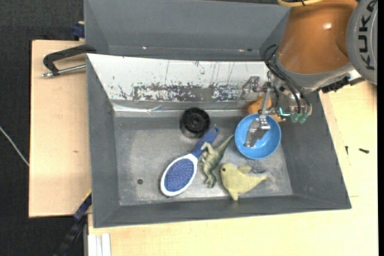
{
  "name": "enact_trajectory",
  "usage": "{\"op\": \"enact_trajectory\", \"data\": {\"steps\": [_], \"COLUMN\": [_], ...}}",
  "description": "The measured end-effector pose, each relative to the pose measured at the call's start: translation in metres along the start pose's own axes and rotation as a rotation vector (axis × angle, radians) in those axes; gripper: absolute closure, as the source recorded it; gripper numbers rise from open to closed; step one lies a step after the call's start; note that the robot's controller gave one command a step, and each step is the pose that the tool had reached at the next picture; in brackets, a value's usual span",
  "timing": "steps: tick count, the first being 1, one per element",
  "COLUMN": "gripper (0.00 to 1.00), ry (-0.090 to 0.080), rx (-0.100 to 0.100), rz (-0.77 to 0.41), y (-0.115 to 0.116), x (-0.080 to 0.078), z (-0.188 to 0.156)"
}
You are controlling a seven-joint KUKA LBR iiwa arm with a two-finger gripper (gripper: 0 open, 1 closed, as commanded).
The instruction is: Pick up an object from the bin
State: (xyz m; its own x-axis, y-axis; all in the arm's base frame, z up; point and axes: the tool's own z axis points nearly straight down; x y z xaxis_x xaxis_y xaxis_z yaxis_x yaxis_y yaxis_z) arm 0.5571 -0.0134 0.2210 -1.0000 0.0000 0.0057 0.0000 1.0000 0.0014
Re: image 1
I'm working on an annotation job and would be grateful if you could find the blue and white hairbrush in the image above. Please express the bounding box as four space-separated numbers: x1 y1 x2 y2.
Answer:
160 126 220 198

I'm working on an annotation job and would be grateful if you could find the green toy dinosaur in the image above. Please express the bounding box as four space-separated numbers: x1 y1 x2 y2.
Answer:
199 134 235 189

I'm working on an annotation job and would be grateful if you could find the yellow-green plush fish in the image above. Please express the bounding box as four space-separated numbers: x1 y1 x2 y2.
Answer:
220 162 269 201

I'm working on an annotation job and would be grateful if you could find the orange rounded object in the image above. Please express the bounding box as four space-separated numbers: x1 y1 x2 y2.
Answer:
247 97 287 124

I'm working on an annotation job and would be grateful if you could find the blue bowl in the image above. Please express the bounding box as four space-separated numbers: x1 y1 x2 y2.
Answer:
234 113 282 160

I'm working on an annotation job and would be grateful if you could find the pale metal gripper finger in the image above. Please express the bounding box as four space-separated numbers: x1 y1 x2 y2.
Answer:
244 119 260 149
254 117 272 146

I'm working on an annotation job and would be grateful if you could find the pale wood flat board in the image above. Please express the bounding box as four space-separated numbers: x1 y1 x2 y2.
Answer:
28 40 92 218

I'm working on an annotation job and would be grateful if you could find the grey metal bin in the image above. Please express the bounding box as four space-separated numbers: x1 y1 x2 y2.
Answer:
83 0 352 228

